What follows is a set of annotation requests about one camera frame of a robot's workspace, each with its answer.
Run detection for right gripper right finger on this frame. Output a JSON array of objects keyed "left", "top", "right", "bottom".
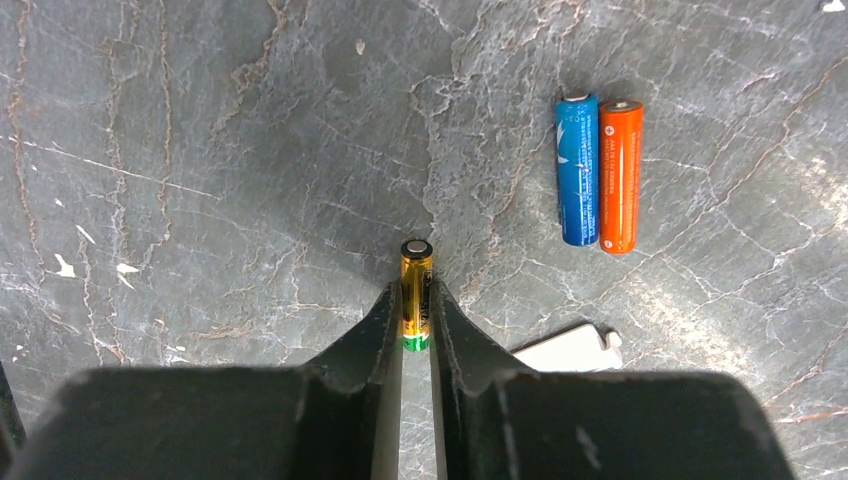
[{"left": 429, "top": 280, "right": 793, "bottom": 479}]

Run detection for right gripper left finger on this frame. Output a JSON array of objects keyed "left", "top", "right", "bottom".
[{"left": 3, "top": 282, "right": 403, "bottom": 479}]

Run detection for white battery cover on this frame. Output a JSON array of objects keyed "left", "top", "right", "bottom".
[{"left": 513, "top": 324, "right": 624, "bottom": 373}]

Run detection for gold battery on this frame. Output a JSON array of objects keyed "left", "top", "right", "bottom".
[{"left": 400, "top": 239, "right": 433, "bottom": 353}]

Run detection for blue battery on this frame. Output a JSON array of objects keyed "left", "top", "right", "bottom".
[{"left": 555, "top": 92, "right": 599, "bottom": 247}]

